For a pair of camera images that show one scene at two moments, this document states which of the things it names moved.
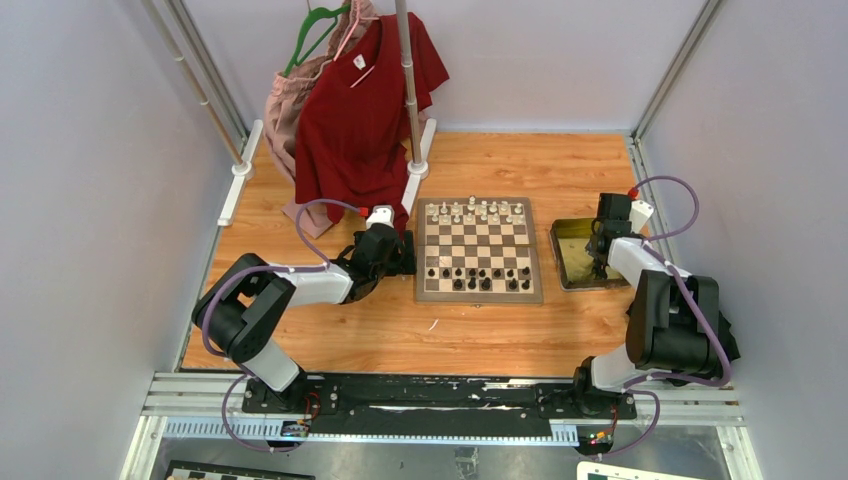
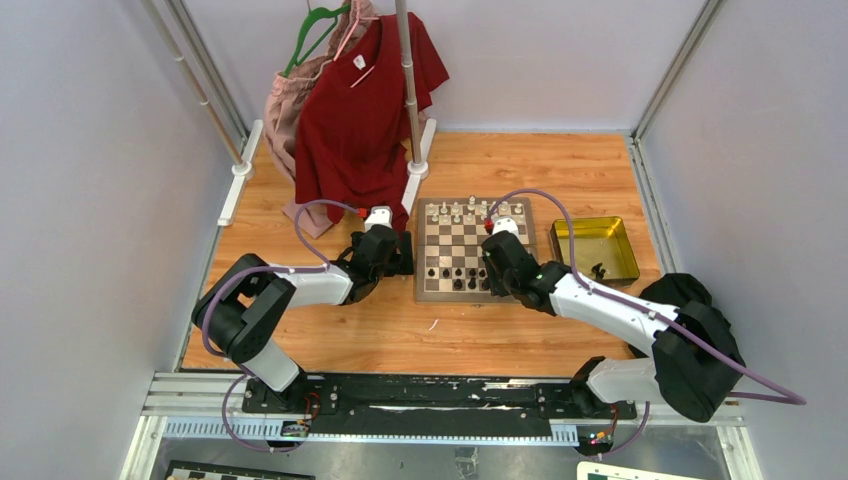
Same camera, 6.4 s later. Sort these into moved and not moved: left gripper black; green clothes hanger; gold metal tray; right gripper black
Moved: right gripper black
Not moved: green clothes hanger; gold metal tray; left gripper black
